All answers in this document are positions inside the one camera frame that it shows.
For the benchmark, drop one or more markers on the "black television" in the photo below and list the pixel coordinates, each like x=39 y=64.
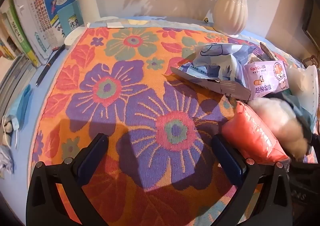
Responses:
x=312 y=20

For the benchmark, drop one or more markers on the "stack of flat grey books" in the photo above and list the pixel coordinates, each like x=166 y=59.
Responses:
x=15 y=78

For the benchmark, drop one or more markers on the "blue grey cloth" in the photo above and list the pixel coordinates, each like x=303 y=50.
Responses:
x=303 y=113

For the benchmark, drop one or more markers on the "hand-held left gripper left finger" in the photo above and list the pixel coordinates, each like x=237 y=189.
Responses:
x=92 y=157

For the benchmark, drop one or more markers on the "orange floral towel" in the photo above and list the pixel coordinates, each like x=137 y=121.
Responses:
x=112 y=115

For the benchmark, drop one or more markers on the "crumpled white wrapper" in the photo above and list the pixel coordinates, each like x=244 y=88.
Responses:
x=5 y=161

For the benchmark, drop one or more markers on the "blue face mask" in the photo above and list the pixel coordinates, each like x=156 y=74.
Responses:
x=23 y=105

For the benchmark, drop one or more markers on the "cotton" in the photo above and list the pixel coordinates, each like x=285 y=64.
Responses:
x=282 y=125

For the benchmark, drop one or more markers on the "row of upright books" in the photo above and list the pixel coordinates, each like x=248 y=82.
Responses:
x=32 y=15

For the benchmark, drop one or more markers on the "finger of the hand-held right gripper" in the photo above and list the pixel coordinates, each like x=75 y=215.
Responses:
x=315 y=140

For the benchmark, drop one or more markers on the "purple tissue pack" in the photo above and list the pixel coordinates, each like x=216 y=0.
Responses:
x=265 y=79

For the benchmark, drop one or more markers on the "blue white tissue pack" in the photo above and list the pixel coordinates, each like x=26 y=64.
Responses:
x=212 y=65

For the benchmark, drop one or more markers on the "black pen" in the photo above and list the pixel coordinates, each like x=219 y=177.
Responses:
x=50 y=65

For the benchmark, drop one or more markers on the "white ribbed vase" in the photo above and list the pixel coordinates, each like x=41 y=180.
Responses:
x=231 y=10

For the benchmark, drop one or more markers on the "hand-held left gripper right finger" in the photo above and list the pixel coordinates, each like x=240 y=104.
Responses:
x=230 y=159

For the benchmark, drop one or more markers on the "pink packet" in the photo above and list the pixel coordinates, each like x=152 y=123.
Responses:
x=250 y=133

